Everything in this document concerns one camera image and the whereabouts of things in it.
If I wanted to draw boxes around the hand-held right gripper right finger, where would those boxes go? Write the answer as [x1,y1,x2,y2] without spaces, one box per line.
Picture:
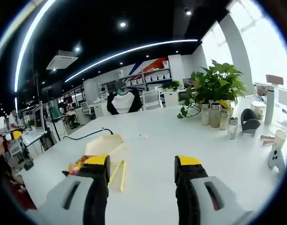
[174,155,254,225]

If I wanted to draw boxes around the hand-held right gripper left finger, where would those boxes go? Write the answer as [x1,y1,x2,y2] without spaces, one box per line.
[37,154,111,225]

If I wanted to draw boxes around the pink packaged food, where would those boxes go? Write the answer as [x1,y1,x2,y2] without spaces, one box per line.
[67,163,81,176]

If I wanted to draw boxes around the orange packaged food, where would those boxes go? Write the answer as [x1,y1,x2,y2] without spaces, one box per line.
[74,155,90,165]

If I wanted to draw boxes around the yellow food tongs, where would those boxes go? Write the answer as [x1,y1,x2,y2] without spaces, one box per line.
[109,160,127,194]

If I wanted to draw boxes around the open silver laptop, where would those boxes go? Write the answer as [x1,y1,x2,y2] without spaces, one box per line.
[21,103,50,145]

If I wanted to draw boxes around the black tripod stand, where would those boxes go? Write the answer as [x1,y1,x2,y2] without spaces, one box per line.
[45,86,62,142]

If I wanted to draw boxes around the person's dark red clothing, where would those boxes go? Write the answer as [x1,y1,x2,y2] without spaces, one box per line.
[0,154,38,211]

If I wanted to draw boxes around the glass jar with metal lid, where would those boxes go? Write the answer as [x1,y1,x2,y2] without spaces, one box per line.
[219,110,229,131]
[210,103,221,128]
[201,103,211,126]
[228,117,239,140]

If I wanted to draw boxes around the wooden pegs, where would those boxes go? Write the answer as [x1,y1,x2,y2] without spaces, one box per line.
[260,134,276,146]

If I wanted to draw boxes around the black curved stand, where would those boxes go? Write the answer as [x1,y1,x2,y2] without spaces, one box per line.
[240,108,261,137]

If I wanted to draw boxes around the white paper cup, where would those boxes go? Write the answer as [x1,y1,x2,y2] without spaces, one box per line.
[273,129,287,151]

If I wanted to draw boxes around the ceiling air conditioner unit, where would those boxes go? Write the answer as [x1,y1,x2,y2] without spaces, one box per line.
[45,49,79,71]

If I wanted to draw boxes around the long ceiling light strip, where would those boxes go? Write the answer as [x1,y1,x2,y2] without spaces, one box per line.
[64,38,198,83]
[14,0,73,92]

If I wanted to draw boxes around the beige paper bowl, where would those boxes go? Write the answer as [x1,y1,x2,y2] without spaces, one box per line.
[249,101,266,119]

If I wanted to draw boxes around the white thermos bottle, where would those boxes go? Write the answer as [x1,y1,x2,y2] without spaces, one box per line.
[264,85,276,125]

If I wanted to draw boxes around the chair with black white shirt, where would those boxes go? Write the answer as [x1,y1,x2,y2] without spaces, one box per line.
[106,88,143,116]

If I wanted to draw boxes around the green potted plant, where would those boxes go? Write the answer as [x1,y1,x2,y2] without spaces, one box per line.
[177,59,249,119]

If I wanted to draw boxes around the white mesh office chair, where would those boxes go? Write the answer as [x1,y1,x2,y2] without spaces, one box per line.
[142,90,164,111]

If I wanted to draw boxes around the shelf with white bins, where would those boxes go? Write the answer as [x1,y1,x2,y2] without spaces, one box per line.
[124,60,173,90]

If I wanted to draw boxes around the black cable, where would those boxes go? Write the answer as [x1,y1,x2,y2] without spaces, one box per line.
[62,127,115,142]

